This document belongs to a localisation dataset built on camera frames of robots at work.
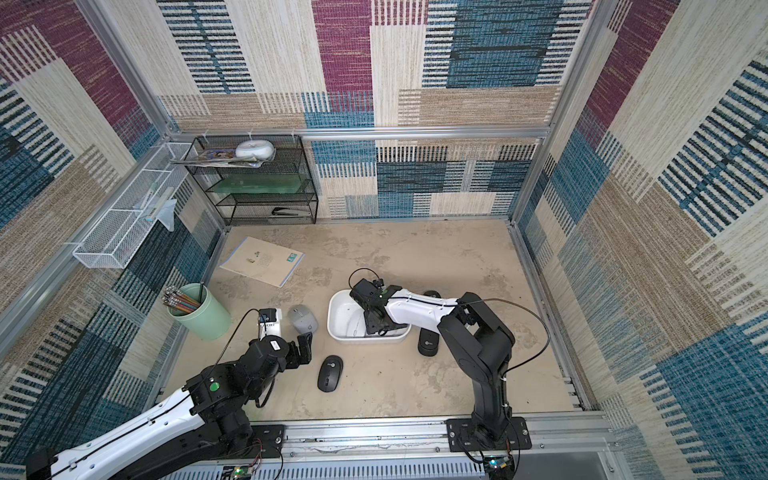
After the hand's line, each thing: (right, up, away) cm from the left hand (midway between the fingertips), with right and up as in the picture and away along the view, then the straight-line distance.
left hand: (298, 336), depth 78 cm
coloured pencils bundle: (-32, +9, +2) cm, 34 cm away
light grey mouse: (-3, +1, +13) cm, 14 cm away
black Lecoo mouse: (+7, -12, +5) cm, 15 cm away
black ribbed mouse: (+37, +8, +19) cm, 43 cm away
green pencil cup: (-28, +1, +10) cm, 30 cm away
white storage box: (+10, 0, +15) cm, 18 cm away
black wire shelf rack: (-10, +40, +16) cm, 44 cm away
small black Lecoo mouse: (+34, -4, +9) cm, 36 cm away
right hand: (+21, +1, +15) cm, 26 cm away
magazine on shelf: (-27, +50, +14) cm, 58 cm away
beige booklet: (-22, +18, +30) cm, 41 cm away
